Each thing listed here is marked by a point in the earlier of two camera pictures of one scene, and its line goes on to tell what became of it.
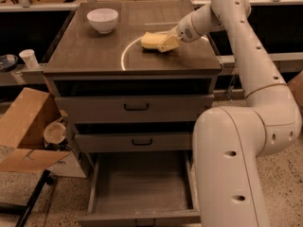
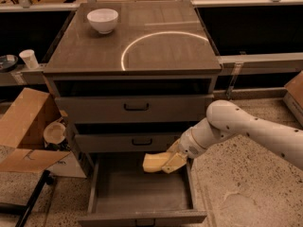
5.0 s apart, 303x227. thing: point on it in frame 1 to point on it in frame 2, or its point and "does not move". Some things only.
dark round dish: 8,61 does not move
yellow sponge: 152,40 to 153,162
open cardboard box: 22,126 does not move
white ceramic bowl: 103,20 does not move
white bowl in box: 54,132 does not move
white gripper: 186,31 to 190,145
